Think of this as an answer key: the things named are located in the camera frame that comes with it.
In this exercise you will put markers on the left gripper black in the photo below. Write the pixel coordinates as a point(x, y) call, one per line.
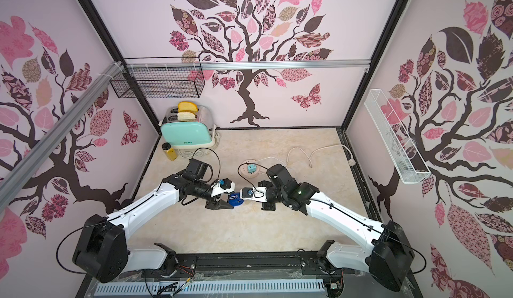
point(216, 205)

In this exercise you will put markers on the blue electric shaver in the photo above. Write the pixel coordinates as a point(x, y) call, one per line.
point(234, 199)

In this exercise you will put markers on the mint green usb charger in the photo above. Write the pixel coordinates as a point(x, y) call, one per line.
point(252, 168)

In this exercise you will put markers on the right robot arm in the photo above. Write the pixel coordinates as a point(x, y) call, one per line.
point(381, 250)

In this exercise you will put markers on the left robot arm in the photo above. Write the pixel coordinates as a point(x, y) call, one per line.
point(102, 249)

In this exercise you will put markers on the mint green toaster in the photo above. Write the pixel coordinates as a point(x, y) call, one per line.
point(189, 134)

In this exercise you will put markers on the small yellow bottle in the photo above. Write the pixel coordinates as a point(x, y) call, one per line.
point(169, 151)

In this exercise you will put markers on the white bread slice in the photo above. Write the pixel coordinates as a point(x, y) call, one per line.
point(186, 116)

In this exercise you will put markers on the yellow bread slice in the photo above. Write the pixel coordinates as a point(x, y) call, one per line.
point(187, 107)

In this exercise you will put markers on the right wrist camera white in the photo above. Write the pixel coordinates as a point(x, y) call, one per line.
point(252, 193)

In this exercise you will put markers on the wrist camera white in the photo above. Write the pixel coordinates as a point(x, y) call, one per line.
point(222, 186)
point(252, 193)

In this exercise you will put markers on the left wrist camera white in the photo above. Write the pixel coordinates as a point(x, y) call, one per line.
point(222, 186)

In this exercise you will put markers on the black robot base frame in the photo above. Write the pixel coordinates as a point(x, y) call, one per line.
point(255, 266)

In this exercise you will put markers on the white slotted cable duct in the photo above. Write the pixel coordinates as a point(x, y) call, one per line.
point(204, 287)

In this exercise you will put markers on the white wire shelf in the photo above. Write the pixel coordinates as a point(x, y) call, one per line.
point(387, 115)

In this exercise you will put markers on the black wire basket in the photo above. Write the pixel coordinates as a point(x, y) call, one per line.
point(160, 80)

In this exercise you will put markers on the aluminium rail back wall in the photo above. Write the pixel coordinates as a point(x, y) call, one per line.
point(260, 65)

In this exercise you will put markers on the aluminium rail wall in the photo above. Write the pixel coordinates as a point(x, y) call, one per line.
point(260, 65)
point(28, 166)

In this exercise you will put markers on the aluminium rail left wall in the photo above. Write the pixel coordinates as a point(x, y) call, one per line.
point(28, 166)

